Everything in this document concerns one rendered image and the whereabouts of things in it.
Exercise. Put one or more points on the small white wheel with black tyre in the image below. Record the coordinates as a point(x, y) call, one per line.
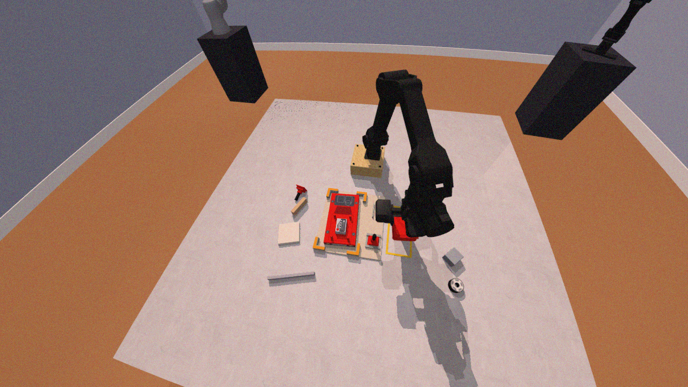
point(458, 282)

